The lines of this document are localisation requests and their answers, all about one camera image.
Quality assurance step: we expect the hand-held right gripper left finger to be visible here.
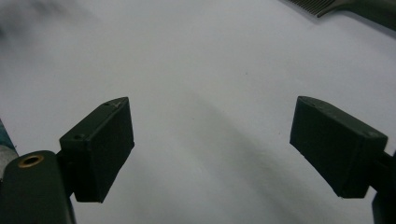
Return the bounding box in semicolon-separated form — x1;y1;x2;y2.
59;96;135;203

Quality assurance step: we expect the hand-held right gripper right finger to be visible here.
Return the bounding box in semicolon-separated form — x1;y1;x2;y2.
289;95;389;199

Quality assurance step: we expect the grey strainer ladle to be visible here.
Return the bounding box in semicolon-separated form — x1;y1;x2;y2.
284;0;396;32

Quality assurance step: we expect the teal cloth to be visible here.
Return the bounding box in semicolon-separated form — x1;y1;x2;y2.
0;119;19;181

